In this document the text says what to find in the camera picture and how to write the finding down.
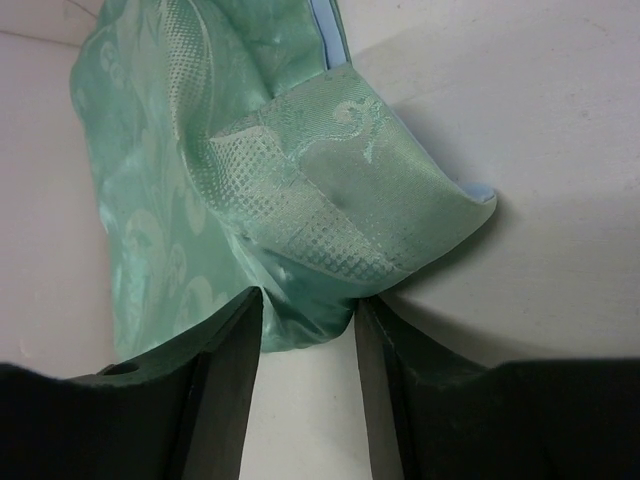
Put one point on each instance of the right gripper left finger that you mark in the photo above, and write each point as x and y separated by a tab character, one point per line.
178	411

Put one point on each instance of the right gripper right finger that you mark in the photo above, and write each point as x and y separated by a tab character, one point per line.
433	414

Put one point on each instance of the green patterned cloth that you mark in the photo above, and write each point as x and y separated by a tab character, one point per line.
233	144

